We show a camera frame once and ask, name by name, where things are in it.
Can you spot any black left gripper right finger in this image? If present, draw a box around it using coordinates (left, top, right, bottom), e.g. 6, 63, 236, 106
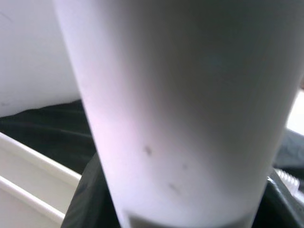
247, 170, 304, 228

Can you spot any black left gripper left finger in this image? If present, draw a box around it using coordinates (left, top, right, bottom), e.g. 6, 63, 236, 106
58, 152, 122, 228

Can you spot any white plastic table top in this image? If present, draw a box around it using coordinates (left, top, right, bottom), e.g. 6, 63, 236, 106
0, 132, 83, 228

